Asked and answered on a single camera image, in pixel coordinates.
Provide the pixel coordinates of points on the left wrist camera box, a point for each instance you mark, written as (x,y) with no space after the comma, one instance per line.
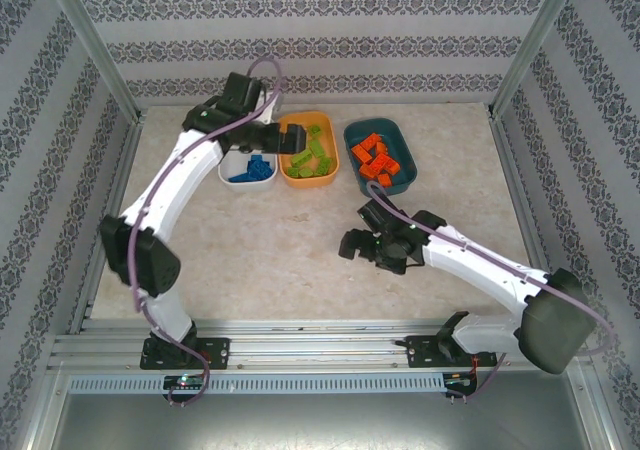
(267,115)

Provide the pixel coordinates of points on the orange lego brick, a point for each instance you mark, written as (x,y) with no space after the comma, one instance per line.
(393,168)
(360,153)
(370,141)
(384,180)
(368,170)

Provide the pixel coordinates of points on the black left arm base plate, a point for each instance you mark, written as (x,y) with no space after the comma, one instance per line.
(217,352)

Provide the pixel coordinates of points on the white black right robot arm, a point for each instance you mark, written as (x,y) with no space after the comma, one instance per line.
(480,270)

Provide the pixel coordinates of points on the aluminium mounting rail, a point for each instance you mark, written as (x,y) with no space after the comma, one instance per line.
(320,350)

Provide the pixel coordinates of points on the aluminium side rail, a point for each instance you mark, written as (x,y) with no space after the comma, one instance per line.
(123,170)

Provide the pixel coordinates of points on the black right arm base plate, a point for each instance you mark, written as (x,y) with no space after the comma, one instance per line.
(422,352)

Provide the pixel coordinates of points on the teal plastic container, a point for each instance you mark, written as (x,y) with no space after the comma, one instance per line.
(395,135)

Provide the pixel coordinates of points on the long green lego brick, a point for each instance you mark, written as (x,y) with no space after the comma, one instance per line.
(316,148)
(301,159)
(325,165)

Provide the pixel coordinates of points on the aluminium frame post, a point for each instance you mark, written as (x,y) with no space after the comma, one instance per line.
(97,45)
(532,45)

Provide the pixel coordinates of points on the grey metal base panel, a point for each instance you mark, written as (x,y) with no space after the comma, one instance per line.
(320,425)

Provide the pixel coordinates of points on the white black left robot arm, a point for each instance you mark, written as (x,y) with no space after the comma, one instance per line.
(185,180)

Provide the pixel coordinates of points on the small circuit board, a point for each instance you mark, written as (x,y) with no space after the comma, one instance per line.
(185,381)
(460,380)

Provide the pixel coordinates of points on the white plastic container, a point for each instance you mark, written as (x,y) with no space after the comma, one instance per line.
(250,186)

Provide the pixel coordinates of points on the long red-orange lego brick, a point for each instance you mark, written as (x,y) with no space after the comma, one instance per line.
(383,162)

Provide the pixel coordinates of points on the orange plastic container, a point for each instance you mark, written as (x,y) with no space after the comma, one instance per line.
(305,184)

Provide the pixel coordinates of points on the small red-orange lego brick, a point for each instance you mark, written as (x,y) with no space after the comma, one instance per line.
(382,146)

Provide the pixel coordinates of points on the small green lego brick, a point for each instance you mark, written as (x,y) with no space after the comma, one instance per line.
(315,131)
(291,172)
(306,173)

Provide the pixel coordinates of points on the blue lego brick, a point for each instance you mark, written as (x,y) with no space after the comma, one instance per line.
(263,170)
(255,159)
(242,176)

